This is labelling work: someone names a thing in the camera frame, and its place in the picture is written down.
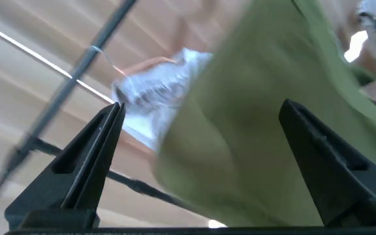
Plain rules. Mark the beige curtain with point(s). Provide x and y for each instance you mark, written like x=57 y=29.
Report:
x=28 y=98

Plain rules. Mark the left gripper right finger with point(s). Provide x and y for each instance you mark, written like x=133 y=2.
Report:
x=344 y=186

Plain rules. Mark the pale grey shorts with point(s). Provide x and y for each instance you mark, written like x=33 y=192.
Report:
x=155 y=94

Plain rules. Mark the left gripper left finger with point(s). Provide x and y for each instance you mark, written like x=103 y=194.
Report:
x=73 y=182

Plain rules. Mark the green garment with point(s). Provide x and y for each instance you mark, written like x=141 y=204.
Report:
x=256 y=114

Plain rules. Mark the black clothes rack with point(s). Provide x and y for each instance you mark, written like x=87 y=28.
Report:
x=73 y=75

